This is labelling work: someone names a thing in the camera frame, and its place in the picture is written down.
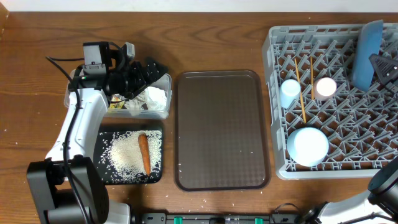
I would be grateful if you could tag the pink cup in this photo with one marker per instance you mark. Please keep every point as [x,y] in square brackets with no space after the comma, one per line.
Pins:
[324,88]

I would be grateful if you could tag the white tissue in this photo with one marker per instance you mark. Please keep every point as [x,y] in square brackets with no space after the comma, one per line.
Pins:
[151,99]

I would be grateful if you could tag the dark blue plate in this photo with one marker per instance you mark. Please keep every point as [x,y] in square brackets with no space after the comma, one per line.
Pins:
[369,42]

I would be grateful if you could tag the wooden chopstick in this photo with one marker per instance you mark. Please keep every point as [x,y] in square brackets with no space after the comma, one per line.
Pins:
[300,88]
[312,78]

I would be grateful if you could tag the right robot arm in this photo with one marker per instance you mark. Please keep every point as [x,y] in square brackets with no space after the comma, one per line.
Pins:
[376,205]

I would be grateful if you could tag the orange carrot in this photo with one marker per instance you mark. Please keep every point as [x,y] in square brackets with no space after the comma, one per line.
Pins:
[144,148]

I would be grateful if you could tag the black waste tray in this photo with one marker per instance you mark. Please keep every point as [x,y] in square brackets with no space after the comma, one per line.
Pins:
[155,155]

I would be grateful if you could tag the clear plastic bin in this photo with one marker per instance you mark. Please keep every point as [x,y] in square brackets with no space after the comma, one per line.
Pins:
[91,105]

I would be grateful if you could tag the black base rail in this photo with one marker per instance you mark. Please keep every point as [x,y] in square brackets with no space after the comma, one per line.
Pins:
[196,218]

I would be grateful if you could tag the light blue cup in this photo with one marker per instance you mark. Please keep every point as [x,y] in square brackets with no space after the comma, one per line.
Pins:
[288,91]

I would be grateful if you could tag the light blue bowl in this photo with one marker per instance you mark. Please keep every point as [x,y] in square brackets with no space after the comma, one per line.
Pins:
[307,146]

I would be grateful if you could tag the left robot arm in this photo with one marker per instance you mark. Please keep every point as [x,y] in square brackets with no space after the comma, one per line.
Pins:
[65,186]

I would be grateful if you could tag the brown serving tray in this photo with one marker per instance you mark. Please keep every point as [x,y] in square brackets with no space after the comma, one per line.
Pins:
[220,134]

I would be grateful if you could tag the spilled white rice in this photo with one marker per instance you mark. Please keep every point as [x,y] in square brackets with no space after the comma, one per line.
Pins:
[127,155]

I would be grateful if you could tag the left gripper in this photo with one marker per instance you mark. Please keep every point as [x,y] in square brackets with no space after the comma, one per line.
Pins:
[142,81]

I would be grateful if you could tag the grey dishwasher rack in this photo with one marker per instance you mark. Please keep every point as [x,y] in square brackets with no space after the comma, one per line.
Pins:
[361,126]

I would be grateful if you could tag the foil snack wrapper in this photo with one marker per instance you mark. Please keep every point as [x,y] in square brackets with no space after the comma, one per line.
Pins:
[117,102]

